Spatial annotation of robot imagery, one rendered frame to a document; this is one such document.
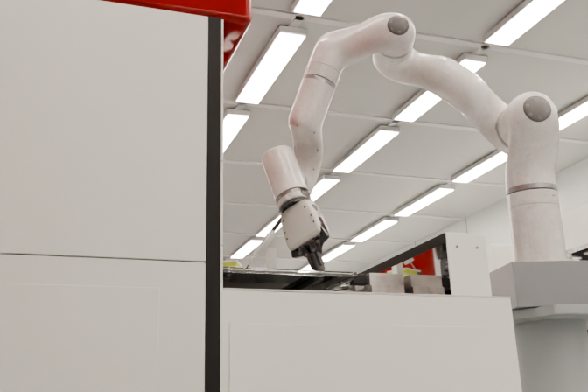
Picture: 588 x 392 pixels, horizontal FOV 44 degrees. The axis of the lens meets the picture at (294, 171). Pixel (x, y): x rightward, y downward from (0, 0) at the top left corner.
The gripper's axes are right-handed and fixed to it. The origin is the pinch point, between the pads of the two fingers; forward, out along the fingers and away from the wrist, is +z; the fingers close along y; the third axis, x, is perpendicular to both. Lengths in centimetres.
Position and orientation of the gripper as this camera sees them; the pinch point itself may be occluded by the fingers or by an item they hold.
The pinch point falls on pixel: (316, 262)
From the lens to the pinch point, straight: 171.6
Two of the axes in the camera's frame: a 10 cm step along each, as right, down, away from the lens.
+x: -5.9, -2.5, -7.7
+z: 3.0, 8.1, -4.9
